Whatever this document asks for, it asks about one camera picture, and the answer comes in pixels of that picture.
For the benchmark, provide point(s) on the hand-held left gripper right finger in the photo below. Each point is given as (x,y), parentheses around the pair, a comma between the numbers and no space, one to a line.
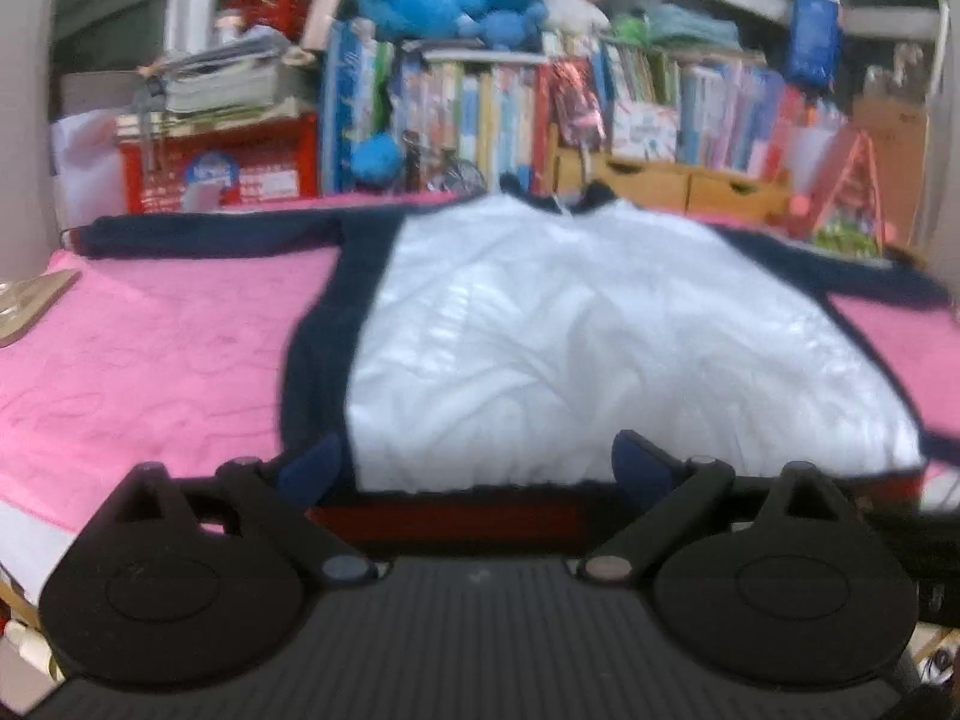
(645,465)

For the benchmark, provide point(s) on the blue flat box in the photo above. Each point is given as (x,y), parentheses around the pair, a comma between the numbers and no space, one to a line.
(814,41)

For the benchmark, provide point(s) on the red printed box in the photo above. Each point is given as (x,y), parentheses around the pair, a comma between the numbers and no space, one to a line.
(262,165)

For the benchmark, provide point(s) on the round blue plush ball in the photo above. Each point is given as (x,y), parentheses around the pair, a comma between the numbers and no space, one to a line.
(377,159)

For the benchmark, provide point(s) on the white and navy jacket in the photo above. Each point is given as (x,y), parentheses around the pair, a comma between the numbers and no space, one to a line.
(600,345)

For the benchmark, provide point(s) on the grey packet with blue label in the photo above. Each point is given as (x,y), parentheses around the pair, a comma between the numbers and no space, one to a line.
(206,180)

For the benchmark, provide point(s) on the wooden drawer box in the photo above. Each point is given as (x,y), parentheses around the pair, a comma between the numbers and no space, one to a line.
(675,184)

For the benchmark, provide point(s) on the white small ornament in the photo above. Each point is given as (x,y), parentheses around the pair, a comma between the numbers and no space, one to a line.
(896,71)

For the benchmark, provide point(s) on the light blue plush toy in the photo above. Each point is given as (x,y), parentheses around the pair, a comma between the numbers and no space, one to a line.
(409,4)

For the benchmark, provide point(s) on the wooden board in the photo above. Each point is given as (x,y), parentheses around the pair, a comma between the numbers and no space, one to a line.
(30,304)

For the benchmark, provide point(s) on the grey storage box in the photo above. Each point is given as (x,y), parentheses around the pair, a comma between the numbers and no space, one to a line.
(97,94)

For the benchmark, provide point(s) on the red plastic basket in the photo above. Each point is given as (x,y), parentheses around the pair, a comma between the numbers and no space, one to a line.
(274,11)

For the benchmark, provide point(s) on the pink toy house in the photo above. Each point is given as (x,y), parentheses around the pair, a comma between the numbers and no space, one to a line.
(855,195)

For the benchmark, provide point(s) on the stack of books and papers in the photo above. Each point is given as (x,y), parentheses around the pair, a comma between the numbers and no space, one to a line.
(225,86)

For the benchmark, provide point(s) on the folded green towel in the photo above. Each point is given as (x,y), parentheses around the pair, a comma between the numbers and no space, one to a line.
(690,26)

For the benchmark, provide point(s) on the white printed card box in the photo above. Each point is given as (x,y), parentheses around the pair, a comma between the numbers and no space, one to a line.
(645,131)

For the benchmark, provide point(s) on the white plastic bag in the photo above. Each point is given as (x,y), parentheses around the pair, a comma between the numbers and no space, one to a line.
(86,165)

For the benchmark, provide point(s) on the beige long flat box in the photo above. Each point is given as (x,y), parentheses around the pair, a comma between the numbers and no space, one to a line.
(328,7)

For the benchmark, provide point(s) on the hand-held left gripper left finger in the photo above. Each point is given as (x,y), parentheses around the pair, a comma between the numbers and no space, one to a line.
(311,469)

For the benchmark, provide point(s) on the cardboard box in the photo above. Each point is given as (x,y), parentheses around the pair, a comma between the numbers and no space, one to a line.
(896,150)

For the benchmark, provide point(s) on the small bicycle model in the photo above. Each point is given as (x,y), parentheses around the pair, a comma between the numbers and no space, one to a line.
(454,172)

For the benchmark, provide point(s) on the glossy portrait picture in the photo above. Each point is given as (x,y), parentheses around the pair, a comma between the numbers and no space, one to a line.
(577,101)

